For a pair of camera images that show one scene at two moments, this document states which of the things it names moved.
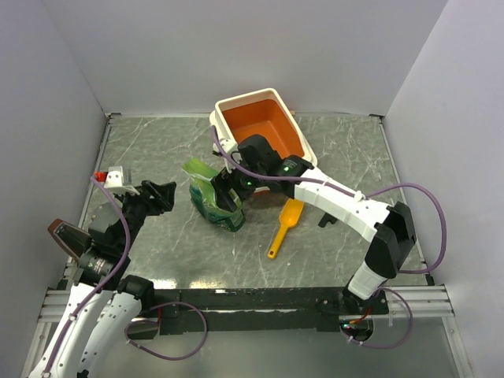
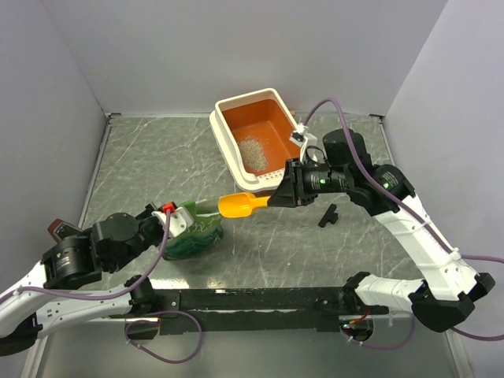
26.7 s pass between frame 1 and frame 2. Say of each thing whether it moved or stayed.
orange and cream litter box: stayed
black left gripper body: moved
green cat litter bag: moved
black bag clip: stayed
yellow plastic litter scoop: moved
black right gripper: moved
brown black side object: stayed
